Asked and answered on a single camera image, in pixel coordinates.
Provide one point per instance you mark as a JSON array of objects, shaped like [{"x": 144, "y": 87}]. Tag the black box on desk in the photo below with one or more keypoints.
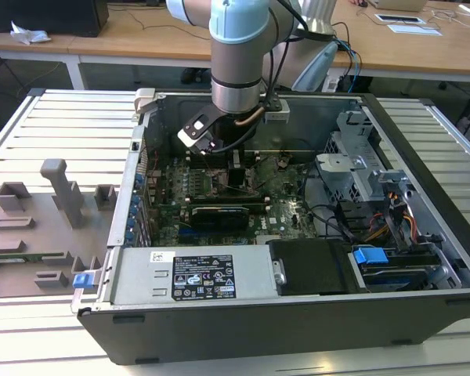
[{"x": 43, "y": 15}]

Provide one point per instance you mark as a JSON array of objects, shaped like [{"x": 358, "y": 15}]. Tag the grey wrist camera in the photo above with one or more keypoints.
[{"x": 278, "y": 114}]

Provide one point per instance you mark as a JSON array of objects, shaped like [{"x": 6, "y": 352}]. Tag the grey parts rack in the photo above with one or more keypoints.
[{"x": 43, "y": 219}]

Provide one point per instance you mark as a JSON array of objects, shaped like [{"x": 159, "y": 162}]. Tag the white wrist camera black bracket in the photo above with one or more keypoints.
[{"x": 197, "y": 131}]

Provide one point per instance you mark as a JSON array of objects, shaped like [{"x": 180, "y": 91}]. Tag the silver laptop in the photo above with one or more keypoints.
[{"x": 399, "y": 4}]

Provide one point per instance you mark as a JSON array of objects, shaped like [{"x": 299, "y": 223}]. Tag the grey case release latch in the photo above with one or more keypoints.
[{"x": 145, "y": 100}]

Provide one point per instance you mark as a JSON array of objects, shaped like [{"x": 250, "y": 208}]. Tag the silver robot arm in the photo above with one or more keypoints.
[{"x": 235, "y": 58}]

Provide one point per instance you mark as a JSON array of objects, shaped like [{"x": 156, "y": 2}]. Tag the white framed tablet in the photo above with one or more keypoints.
[{"x": 399, "y": 18}]

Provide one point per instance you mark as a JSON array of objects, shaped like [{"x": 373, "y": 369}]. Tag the silver power supply unit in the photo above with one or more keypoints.
[{"x": 141, "y": 282}]

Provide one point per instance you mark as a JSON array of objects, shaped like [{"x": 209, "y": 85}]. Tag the green RAM stick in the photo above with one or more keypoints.
[{"x": 35, "y": 257}]

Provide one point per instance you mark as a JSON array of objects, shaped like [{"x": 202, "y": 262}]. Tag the metal drive cage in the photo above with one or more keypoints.
[{"x": 337, "y": 168}]

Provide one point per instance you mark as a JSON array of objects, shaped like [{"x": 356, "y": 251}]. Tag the blue case latch tab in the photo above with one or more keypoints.
[{"x": 82, "y": 281}]

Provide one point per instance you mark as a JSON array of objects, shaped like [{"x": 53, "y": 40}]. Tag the green motherboard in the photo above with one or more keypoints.
[{"x": 282, "y": 219}]

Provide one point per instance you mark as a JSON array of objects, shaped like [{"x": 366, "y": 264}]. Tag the wooden desk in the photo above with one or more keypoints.
[{"x": 141, "y": 43}]

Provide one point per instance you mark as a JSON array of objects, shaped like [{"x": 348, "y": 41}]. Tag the black RAM slot bank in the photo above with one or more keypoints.
[
  {"x": 227, "y": 199},
  {"x": 252, "y": 160}
]

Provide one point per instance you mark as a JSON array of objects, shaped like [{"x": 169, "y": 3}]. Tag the CPU socket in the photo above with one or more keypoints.
[{"x": 219, "y": 181}]

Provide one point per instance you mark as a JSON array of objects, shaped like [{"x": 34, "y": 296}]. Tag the black open PC case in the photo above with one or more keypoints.
[{"x": 258, "y": 333}]

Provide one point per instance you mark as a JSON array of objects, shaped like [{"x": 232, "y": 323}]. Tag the white power strip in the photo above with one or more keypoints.
[{"x": 331, "y": 84}]

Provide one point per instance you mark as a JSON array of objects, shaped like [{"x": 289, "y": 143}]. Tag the white paper sheet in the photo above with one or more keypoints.
[{"x": 415, "y": 30}]

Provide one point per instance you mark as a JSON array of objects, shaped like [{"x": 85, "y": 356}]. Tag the black graphics card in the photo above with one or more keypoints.
[{"x": 219, "y": 219}]

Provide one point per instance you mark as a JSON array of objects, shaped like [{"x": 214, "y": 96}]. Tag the hard disk in blue carrier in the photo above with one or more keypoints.
[{"x": 370, "y": 255}]

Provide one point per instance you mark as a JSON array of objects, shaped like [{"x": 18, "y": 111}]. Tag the crumpled white paper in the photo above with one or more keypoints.
[{"x": 29, "y": 34}]

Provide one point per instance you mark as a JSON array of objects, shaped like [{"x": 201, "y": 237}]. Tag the black plastic drive shroud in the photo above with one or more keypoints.
[{"x": 309, "y": 270}]

